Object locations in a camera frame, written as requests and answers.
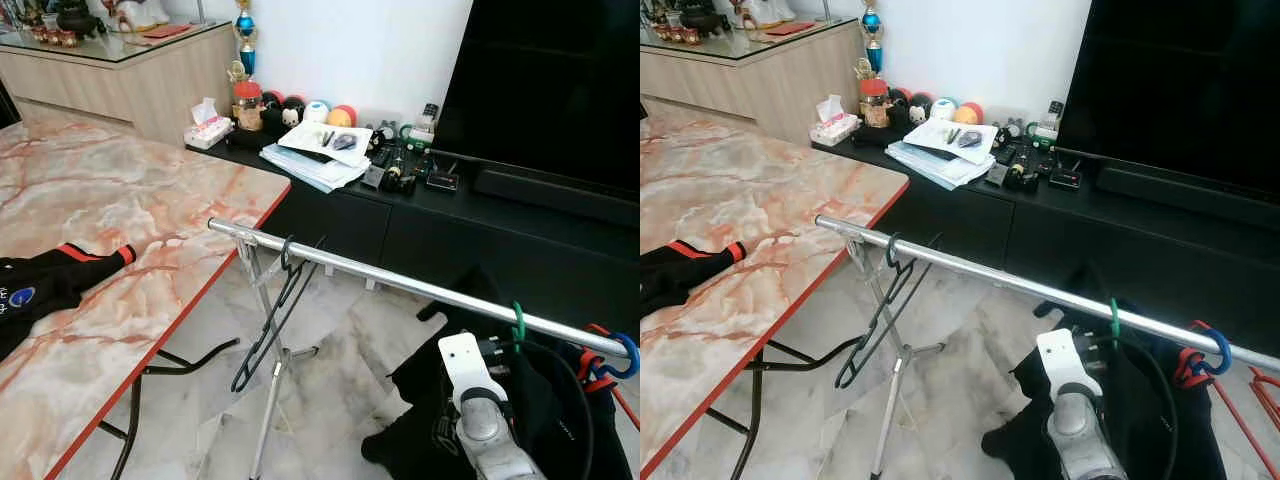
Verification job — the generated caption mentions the black garment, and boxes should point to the black garment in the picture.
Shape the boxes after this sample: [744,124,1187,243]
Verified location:
[362,265,633,480]
[982,262,1229,480]

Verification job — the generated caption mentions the blue plastic clothes hanger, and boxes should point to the blue plastic clothes hanger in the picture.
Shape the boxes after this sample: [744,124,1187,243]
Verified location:
[598,332,641,381]
[1190,325,1235,377]

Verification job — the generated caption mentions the red plastic clothes hanger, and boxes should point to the red plastic clothes hanger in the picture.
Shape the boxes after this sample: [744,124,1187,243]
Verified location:
[578,322,641,431]
[1172,320,1280,431]

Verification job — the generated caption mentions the black jacket red trim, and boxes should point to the black jacket red trim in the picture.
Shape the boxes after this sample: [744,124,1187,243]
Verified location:
[640,240,746,319]
[0,243,137,363]

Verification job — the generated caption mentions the black soundbar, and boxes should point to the black soundbar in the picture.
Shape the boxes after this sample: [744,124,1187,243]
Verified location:
[472,165,641,229]
[1095,162,1280,226]

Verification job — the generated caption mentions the large black television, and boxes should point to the large black television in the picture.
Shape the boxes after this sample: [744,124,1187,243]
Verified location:
[1057,0,1280,196]
[430,0,641,196]

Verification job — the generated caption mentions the wooden sideboard glass top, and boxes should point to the wooden sideboard glass top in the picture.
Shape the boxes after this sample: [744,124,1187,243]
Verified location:
[640,15,869,146]
[0,18,241,149]

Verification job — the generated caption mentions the black television console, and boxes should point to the black television console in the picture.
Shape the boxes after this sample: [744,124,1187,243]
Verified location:
[812,130,1280,346]
[185,130,641,336]

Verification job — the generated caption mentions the pink white tissue pack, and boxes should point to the pink white tissue pack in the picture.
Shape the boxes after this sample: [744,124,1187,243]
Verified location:
[808,95,861,148]
[183,97,234,151]

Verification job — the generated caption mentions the clear bottle black cap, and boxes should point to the clear bottle black cap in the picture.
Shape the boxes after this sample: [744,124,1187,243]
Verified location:
[1035,100,1066,146]
[410,103,441,151]

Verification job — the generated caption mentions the silver metal clothes rack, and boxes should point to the silver metal clothes rack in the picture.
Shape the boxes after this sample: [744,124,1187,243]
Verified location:
[814,213,1280,480]
[207,217,635,480]

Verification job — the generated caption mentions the white figurine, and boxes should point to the white figurine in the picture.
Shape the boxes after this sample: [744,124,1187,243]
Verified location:
[735,0,796,29]
[105,0,171,31]

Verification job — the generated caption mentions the jar with red lid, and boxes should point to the jar with red lid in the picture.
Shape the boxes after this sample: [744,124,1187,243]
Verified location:
[858,78,891,129]
[232,80,265,133]

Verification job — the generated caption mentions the black plush toy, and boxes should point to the black plush toy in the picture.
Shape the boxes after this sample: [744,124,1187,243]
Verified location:
[262,92,307,136]
[888,90,933,131]

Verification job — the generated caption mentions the white paper stack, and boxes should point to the white paper stack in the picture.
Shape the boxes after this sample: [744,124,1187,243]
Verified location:
[885,117,999,191]
[259,120,374,193]

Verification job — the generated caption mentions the blue gold trophy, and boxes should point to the blue gold trophy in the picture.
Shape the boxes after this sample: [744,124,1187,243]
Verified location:
[860,0,887,76]
[232,0,261,79]

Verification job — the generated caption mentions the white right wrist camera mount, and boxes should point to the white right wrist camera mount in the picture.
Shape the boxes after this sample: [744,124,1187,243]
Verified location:
[438,333,511,406]
[1035,328,1104,401]

